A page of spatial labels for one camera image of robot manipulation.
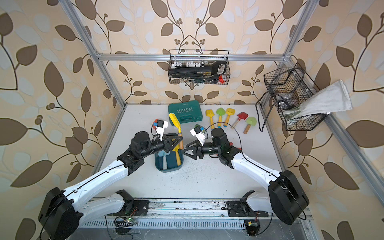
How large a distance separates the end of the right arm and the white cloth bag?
318 mm

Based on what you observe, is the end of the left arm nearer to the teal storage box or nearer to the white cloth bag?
the teal storage box

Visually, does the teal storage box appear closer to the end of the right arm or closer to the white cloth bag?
the end of the right arm

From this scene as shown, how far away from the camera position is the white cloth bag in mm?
556

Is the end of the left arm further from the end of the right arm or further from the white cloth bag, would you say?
the white cloth bag

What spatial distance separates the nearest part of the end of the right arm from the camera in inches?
24.0

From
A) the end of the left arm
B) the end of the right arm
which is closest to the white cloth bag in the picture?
the end of the right arm
